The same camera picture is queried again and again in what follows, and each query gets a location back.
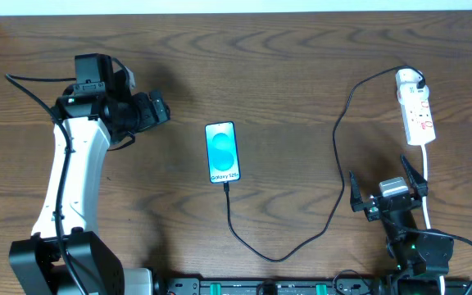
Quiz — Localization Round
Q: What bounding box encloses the black USB charging cable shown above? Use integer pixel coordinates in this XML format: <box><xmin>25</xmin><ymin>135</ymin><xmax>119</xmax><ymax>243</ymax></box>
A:
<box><xmin>222</xmin><ymin>64</ymin><xmax>427</xmax><ymax>263</ymax></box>

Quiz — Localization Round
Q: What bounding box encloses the white power strip cord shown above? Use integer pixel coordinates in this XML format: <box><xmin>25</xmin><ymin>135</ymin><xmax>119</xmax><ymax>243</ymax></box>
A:
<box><xmin>420</xmin><ymin>143</ymin><xmax>447</xmax><ymax>295</ymax></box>

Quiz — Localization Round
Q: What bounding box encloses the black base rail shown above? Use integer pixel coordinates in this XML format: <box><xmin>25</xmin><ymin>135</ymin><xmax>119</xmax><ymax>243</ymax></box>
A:
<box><xmin>153</xmin><ymin>277</ymin><xmax>472</xmax><ymax>295</ymax></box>

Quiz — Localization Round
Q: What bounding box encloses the blue Galaxy smartphone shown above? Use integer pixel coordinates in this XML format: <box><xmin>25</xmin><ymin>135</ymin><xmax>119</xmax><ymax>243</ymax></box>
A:
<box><xmin>205</xmin><ymin>121</ymin><xmax>241</xmax><ymax>184</ymax></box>

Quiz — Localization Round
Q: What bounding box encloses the white power strip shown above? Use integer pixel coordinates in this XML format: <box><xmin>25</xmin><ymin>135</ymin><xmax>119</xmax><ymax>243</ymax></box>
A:
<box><xmin>397</xmin><ymin>84</ymin><xmax>436</xmax><ymax>146</ymax></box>

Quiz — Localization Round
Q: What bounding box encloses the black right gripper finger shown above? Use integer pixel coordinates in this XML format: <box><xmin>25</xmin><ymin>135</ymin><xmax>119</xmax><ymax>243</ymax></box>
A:
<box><xmin>400</xmin><ymin>154</ymin><xmax>428</xmax><ymax>197</ymax></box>
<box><xmin>349</xmin><ymin>171</ymin><xmax>364</xmax><ymax>212</ymax></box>

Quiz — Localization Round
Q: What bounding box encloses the white USB charger plug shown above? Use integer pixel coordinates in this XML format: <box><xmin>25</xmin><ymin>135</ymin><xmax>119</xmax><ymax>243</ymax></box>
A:
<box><xmin>395</xmin><ymin>67</ymin><xmax>426</xmax><ymax>89</ymax></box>

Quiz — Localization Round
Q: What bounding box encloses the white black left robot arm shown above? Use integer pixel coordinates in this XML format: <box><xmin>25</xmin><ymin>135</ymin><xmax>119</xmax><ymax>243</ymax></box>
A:
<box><xmin>9</xmin><ymin>53</ymin><xmax>170</xmax><ymax>294</ymax></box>

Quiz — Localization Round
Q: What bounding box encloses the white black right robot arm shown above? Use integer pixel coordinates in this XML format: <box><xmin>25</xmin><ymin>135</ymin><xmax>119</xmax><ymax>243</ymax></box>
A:
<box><xmin>349</xmin><ymin>157</ymin><xmax>454</xmax><ymax>294</ymax></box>

